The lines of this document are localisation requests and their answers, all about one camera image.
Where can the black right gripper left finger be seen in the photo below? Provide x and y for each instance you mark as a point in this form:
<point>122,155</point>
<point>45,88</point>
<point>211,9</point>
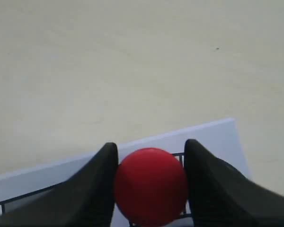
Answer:
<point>84,200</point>

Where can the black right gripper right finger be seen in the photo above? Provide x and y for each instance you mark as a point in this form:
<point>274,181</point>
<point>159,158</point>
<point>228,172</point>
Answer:
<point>219,195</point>

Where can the red cylinder game piece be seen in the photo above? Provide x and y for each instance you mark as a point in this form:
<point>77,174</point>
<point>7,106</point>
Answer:
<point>151,187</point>

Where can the printed paper game board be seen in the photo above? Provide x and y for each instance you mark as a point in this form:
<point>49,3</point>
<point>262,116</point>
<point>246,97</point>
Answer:
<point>24,186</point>

